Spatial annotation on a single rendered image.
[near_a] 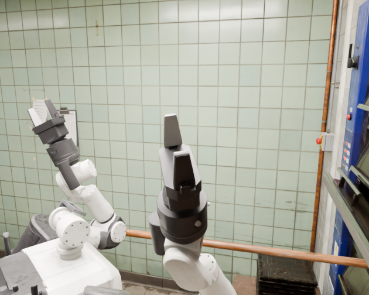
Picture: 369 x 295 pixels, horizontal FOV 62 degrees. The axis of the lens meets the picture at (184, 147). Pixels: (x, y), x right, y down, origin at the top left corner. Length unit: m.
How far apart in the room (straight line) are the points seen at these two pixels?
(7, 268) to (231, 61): 1.91
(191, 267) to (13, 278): 0.42
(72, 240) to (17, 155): 2.57
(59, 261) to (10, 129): 2.54
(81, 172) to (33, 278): 0.39
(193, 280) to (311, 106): 1.87
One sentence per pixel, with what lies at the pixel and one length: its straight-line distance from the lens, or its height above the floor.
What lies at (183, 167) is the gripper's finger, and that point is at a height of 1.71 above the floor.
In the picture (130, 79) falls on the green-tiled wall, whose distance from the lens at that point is 2.55.
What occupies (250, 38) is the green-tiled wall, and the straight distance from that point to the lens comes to 2.33.
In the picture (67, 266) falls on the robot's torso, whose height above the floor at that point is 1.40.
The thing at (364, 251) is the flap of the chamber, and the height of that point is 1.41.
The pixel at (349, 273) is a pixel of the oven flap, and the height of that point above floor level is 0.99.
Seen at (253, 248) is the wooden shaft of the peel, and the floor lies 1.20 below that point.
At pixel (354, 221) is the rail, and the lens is 1.02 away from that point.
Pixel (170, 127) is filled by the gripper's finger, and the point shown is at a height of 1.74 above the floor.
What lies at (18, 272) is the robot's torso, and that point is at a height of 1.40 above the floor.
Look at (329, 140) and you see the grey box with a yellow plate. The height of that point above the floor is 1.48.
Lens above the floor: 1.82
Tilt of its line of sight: 12 degrees down
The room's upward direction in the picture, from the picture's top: straight up
